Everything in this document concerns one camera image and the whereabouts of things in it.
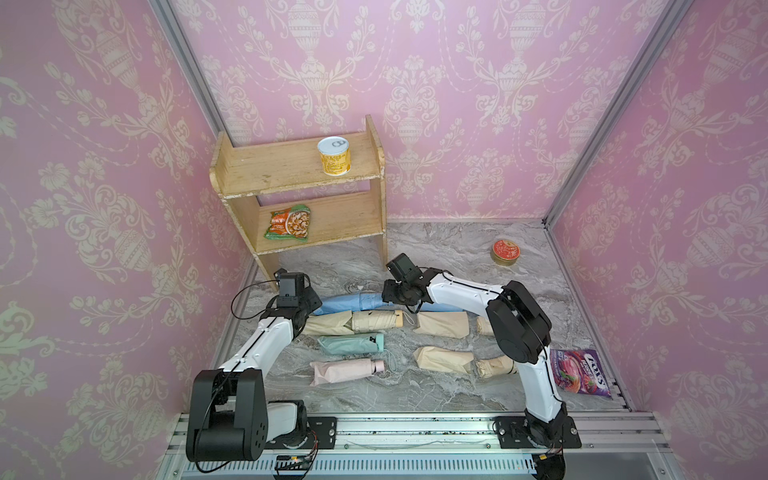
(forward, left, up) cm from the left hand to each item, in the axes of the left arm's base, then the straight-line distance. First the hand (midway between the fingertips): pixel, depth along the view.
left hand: (312, 297), depth 91 cm
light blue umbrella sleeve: (0, -8, -3) cm, 8 cm away
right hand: (+3, -23, -4) cm, 24 cm away
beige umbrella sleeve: (-7, -6, -4) cm, 10 cm away
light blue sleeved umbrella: (+1, -16, -4) cm, 16 cm away
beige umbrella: (-19, -52, -3) cm, 56 cm away
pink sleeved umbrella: (-21, -7, -3) cm, 23 cm away
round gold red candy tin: (+21, -65, -3) cm, 68 cm away
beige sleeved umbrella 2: (-17, -38, -4) cm, 42 cm away
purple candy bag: (-20, -75, -3) cm, 78 cm away
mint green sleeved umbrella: (-13, -13, -4) cm, 19 cm away
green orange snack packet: (+17, +6, +15) cm, 23 cm away
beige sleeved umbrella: (-6, -19, -3) cm, 20 cm away
